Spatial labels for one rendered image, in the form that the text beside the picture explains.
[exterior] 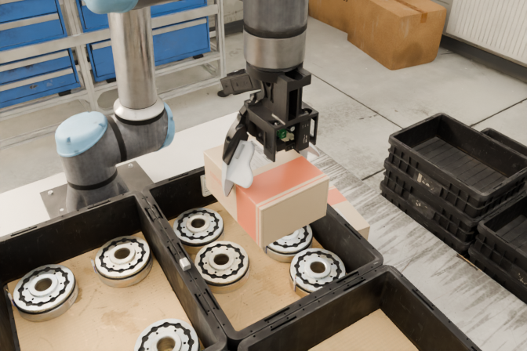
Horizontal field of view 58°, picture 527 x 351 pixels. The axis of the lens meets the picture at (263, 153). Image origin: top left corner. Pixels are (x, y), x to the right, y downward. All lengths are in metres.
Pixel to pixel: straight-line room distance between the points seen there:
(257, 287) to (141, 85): 0.50
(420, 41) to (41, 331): 3.16
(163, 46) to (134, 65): 1.79
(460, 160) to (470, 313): 0.88
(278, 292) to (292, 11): 0.54
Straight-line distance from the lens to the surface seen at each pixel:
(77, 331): 0.92
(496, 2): 3.64
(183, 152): 1.46
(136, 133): 1.13
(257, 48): 0.56
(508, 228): 1.85
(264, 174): 0.69
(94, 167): 1.13
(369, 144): 2.74
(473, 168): 1.87
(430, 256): 1.20
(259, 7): 0.54
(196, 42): 2.93
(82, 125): 1.13
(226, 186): 0.67
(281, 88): 0.57
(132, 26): 1.01
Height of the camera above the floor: 1.55
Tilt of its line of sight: 37 degrees down
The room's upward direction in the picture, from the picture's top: straight up
